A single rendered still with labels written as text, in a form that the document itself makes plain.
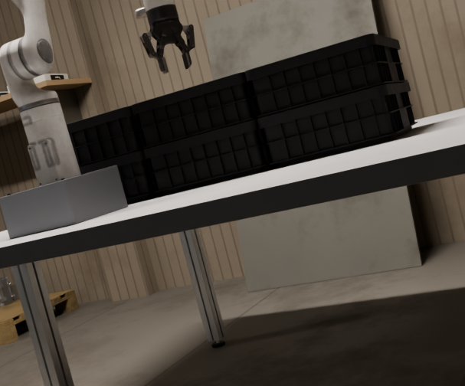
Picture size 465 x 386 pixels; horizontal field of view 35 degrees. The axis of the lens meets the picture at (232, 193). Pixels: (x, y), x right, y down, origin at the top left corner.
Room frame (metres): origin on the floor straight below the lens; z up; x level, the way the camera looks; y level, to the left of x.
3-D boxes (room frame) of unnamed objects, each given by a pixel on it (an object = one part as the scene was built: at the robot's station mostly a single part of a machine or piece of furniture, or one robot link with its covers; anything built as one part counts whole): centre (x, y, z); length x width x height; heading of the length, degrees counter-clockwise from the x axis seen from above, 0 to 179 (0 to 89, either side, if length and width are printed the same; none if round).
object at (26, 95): (1.70, 0.37, 1.04); 0.09 x 0.09 x 0.17; 67
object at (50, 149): (1.70, 0.37, 0.88); 0.09 x 0.09 x 0.17; 65
